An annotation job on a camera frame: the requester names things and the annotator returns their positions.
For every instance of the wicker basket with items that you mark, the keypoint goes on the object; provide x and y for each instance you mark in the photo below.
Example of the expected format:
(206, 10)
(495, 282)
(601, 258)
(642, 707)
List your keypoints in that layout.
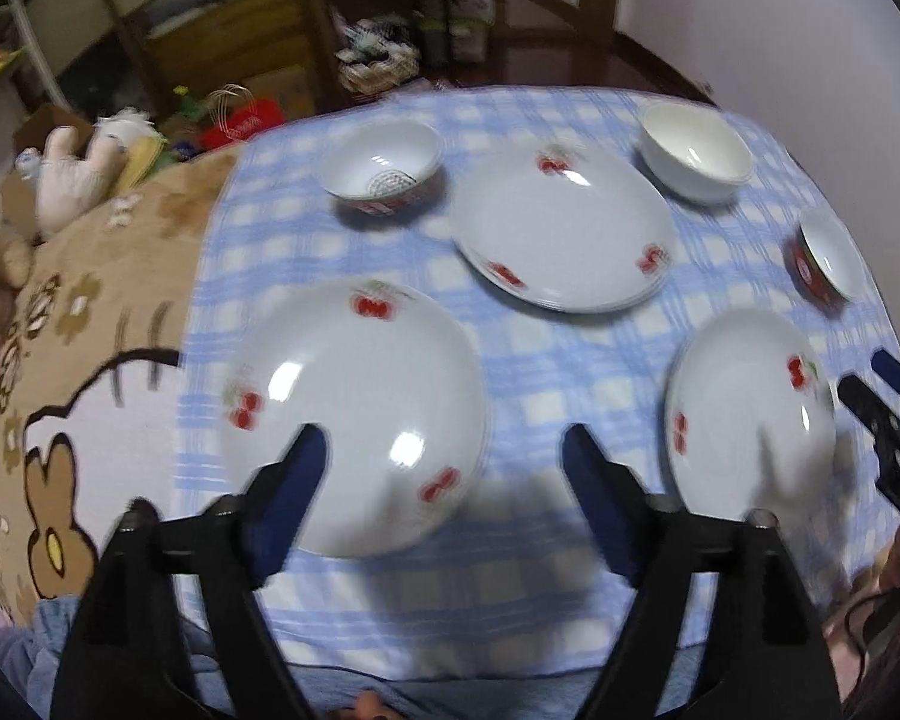
(376, 55)

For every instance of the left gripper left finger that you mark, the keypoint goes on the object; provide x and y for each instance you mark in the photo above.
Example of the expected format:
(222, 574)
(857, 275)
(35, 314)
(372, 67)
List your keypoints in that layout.
(277, 501)

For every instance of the red patterned bowl left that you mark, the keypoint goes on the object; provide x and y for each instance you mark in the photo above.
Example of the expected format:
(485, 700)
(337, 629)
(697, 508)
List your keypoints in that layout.
(379, 168)

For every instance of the large white bowl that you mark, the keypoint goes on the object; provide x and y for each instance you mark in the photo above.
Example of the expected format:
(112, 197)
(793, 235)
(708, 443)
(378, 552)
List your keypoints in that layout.
(694, 152)

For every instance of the wooden cabinet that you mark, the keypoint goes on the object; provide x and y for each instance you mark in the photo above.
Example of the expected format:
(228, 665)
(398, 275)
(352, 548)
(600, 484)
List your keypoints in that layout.
(205, 44)

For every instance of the cardboard box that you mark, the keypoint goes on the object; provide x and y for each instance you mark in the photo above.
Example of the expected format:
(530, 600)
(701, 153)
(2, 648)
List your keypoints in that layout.
(33, 132)

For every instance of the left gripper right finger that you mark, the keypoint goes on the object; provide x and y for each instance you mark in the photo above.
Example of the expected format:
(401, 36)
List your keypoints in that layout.
(610, 498)

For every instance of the red patterned bowl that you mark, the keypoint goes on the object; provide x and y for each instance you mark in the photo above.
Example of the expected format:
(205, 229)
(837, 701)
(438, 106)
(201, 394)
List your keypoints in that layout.
(825, 262)
(379, 168)

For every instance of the pink plush toy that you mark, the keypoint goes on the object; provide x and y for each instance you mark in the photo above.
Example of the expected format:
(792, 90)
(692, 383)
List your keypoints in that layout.
(121, 151)

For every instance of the blue checked tablecloth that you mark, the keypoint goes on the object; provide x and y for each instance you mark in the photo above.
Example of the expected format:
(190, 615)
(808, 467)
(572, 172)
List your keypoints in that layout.
(512, 584)

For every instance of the brown cartoon blanket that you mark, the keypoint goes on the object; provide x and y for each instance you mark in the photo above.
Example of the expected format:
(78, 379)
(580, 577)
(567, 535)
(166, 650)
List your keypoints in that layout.
(91, 366)

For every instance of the cherry plate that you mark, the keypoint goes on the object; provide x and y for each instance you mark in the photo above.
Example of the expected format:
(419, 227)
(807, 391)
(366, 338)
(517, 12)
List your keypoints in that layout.
(396, 385)
(750, 419)
(575, 229)

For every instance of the red paper shopping bag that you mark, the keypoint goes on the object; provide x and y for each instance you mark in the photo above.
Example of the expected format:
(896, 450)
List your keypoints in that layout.
(235, 115)

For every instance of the red patterned bowl right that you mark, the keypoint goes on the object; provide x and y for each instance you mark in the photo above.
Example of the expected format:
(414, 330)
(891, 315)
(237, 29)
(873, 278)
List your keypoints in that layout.
(825, 262)

